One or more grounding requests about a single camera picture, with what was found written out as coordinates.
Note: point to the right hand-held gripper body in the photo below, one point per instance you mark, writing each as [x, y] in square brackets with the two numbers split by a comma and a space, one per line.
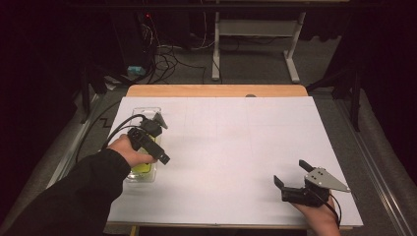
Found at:
[308, 196]

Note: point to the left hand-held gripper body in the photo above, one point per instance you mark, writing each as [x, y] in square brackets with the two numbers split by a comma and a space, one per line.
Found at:
[146, 141]

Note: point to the yellow tennis ball black print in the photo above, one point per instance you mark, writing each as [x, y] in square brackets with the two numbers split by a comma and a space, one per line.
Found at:
[142, 168]

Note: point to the clear plastic ball container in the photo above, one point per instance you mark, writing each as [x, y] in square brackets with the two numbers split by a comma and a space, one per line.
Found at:
[142, 177]

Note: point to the person's left hand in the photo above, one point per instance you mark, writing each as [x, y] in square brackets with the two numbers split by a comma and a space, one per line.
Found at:
[128, 152]

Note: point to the person's right hand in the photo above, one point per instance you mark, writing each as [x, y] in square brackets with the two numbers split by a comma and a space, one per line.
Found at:
[321, 219]

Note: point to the white table cover sheet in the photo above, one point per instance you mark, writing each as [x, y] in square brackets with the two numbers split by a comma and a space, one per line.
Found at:
[236, 147]

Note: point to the small teal box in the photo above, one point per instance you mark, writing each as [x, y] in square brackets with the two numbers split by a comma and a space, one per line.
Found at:
[135, 70]

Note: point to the black metal stand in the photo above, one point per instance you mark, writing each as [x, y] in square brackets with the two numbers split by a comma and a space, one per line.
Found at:
[87, 95]
[354, 98]

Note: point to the black computer tower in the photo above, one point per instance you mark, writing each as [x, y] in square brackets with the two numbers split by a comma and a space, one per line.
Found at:
[131, 36]

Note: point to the aluminium floor rail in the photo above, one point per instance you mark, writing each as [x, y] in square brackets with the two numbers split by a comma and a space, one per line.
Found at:
[377, 167]
[70, 150]

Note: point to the white metal desk frame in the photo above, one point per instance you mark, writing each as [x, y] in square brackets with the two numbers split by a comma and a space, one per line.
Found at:
[255, 28]

